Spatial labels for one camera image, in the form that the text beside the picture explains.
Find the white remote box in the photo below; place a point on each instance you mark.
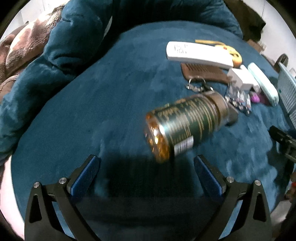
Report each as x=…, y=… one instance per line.
x=186, y=52

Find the purple lighter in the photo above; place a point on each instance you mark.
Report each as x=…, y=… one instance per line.
x=258, y=98

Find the brown wooden comb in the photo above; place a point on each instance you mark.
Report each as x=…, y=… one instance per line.
x=199, y=72

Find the white power adapter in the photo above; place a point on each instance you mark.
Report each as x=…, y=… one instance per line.
x=243, y=79

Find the light blue white case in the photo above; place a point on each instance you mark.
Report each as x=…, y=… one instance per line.
x=266, y=86

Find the light blue mesh basket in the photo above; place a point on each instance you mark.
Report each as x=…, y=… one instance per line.
x=287, y=90

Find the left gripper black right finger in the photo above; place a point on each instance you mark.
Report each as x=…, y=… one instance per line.
x=253, y=221

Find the blue velvet cushion cover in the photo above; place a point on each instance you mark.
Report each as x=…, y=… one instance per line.
x=102, y=112

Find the battery pack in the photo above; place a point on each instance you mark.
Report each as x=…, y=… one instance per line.
x=240, y=100

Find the yellow tape measure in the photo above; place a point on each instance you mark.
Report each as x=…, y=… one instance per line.
x=236, y=57

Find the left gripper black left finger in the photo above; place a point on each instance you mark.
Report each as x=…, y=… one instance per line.
x=41, y=221

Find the brown plush blanket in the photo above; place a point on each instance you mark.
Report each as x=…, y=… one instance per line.
x=23, y=45

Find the amber jar green label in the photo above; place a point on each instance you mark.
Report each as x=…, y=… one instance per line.
x=179, y=126

